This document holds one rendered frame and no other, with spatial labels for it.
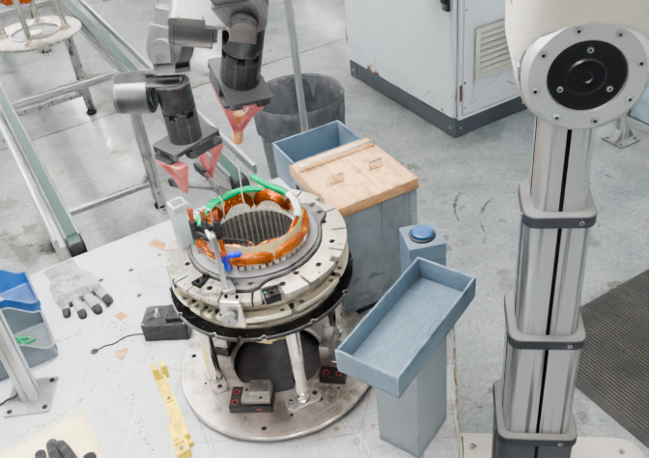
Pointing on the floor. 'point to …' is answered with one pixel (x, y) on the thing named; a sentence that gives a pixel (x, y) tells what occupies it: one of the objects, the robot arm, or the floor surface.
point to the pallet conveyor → (60, 230)
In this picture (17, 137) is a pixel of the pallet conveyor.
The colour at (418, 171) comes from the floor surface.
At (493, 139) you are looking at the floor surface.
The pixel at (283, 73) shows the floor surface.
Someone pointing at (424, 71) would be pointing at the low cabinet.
